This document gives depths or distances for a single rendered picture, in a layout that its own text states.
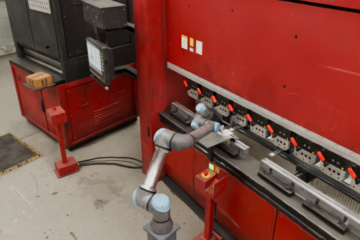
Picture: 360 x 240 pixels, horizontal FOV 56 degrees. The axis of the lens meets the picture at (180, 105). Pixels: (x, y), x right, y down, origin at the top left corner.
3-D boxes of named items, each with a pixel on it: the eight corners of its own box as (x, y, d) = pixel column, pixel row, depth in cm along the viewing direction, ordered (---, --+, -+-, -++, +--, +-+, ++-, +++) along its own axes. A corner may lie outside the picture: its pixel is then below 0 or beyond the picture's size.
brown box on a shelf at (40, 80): (22, 84, 389) (19, 74, 384) (43, 78, 406) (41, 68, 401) (34, 91, 371) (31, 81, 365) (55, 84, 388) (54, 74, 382)
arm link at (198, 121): (201, 128, 250) (207, 115, 254) (188, 124, 256) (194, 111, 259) (204, 132, 256) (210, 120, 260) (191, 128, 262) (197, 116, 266)
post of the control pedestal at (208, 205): (203, 238, 298) (205, 189, 275) (207, 234, 302) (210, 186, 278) (208, 241, 295) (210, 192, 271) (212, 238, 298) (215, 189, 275)
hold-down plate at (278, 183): (257, 174, 257) (257, 171, 255) (262, 172, 259) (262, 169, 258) (289, 197, 234) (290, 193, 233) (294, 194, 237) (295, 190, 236)
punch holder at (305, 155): (293, 155, 227) (296, 134, 220) (301, 151, 232) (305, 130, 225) (312, 166, 216) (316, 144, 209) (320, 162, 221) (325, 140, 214)
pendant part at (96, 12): (90, 81, 366) (80, -1, 329) (112, 76, 378) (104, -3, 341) (109, 97, 327) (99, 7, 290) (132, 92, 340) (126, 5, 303)
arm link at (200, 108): (192, 111, 259) (197, 101, 262) (200, 118, 267) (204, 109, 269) (200, 112, 254) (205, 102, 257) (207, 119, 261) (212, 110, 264)
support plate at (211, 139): (193, 138, 282) (193, 137, 281) (217, 129, 295) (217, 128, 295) (207, 148, 268) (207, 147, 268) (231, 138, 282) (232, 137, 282)
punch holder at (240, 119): (231, 120, 272) (233, 101, 265) (239, 117, 276) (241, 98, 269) (245, 127, 261) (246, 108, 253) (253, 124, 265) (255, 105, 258)
